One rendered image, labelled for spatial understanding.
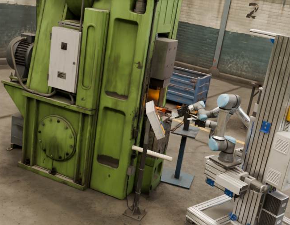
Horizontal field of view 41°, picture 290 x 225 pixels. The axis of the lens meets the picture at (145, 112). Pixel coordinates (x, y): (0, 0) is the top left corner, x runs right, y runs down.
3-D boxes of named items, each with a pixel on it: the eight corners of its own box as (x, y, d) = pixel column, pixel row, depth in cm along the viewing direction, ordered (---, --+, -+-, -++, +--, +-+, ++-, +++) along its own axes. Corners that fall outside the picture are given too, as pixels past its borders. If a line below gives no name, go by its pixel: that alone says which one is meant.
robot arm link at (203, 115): (212, 117, 371) (208, 107, 376) (202, 117, 366) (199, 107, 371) (208, 121, 377) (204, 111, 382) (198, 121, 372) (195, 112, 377)
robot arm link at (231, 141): (236, 152, 359) (239, 139, 355) (225, 153, 352) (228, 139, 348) (228, 147, 369) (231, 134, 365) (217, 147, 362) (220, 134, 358)
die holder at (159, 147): (167, 148, 461) (173, 113, 448) (155, 159, 427) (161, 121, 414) (126, 136, 480) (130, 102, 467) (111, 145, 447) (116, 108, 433)
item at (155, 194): (176, 186, 472) (176, 185, 472) (158, 207, 421) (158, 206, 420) (147, 177, 486) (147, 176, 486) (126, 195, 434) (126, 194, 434)
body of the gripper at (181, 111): (176, 108, 382) (187, 103, 381) (178, 115, 385) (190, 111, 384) (176, 110, 375) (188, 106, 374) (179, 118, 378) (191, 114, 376)
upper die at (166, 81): (169, 85, 426) (170, 77, 423) (162, 88, 408) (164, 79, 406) (135, 77, 441) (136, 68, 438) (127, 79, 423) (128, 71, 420)
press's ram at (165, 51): (174, 75, 435) (180, 39, 423) (162, 80, 401) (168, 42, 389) (141, 67, 450) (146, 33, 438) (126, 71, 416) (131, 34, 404)
